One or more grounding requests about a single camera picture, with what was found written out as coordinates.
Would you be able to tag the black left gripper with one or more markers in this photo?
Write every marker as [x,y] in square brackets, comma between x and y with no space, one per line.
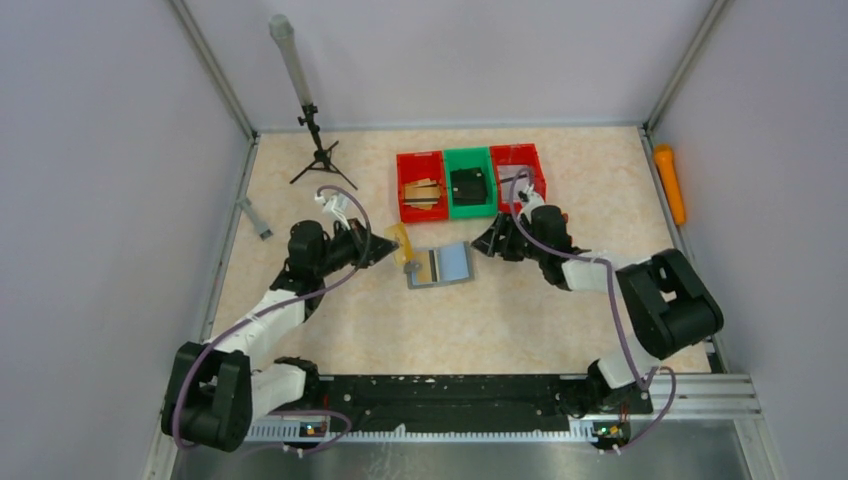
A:
[361,244]

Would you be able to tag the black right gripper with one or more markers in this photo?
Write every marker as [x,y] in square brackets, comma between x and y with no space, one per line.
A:
[506,234]

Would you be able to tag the gold credit card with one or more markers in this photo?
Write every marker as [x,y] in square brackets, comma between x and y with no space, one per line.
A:
[403,255]

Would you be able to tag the grey card holder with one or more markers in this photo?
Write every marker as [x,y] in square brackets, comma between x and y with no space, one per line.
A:
[440,266]

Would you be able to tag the white credit card black stripe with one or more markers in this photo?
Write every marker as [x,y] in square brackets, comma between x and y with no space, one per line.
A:
[520,175]

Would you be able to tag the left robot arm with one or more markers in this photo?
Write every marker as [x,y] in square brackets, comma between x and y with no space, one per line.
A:
[218,389]

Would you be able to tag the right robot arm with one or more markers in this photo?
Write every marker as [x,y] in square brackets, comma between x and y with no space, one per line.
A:
[659,304]

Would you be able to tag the clear bag in bin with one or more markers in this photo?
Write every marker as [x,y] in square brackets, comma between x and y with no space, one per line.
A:
[509,194]

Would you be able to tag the left red bin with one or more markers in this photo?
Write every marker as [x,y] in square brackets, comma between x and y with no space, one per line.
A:
[411,167]

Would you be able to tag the red bin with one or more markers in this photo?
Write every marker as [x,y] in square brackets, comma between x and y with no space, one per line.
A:
[518,154]
[411,167]

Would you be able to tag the green bin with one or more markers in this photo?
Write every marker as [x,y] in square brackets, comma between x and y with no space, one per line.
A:
[464,158]

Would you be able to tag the right red bin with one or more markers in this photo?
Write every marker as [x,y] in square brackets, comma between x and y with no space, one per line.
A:
[518,154]

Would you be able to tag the orange flashlight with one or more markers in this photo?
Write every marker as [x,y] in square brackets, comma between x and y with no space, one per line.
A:
[664,160]

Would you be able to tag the black tripod with grey tube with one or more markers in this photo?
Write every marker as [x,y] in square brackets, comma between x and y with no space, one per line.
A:
[283,34]

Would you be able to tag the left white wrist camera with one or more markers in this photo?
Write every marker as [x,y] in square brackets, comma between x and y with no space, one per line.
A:
[335,206]

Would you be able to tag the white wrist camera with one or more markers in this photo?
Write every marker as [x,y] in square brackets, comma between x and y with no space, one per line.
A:
[530,199]
[335,206]

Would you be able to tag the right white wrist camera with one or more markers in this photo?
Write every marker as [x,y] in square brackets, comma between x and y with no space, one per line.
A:
[530,199]

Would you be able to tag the small grey bracket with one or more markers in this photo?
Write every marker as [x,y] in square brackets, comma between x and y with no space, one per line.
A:
[260,226]

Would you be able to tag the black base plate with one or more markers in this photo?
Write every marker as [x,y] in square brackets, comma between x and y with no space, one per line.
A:
[465,403]

